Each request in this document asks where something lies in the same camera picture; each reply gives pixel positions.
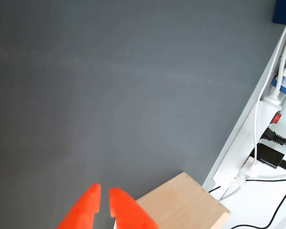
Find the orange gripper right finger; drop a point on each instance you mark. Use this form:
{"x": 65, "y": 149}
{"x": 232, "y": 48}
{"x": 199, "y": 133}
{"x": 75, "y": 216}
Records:
{"x": 128, "y": 214}

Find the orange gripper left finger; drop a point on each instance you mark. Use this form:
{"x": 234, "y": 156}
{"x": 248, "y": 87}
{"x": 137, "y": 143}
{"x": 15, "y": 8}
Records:
{"x": 83, "y": 212}

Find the open wooden box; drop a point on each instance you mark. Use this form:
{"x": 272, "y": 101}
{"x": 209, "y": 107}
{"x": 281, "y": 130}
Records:
{"x": 181, "y": 205}

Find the dark grey mat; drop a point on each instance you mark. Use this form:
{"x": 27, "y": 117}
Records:
{"x": 85, "y": 95}

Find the white usb charger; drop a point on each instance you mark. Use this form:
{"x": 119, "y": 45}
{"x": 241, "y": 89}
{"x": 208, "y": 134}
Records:
{"x": 249, "y": 170}

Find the black power adapter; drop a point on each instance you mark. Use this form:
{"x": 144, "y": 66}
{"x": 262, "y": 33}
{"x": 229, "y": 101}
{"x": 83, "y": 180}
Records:
{"x": 269, "y": 155}

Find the black mains plug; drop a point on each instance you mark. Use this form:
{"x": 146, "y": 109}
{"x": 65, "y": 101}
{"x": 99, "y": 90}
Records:
{"x": 274, "y": 138}

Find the white power strip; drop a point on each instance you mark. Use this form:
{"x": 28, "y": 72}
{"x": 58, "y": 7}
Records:
{"x": 264, "y": 114}

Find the dark blue panel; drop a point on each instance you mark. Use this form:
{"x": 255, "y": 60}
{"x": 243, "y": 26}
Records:
{"x": 284, "y": 10}

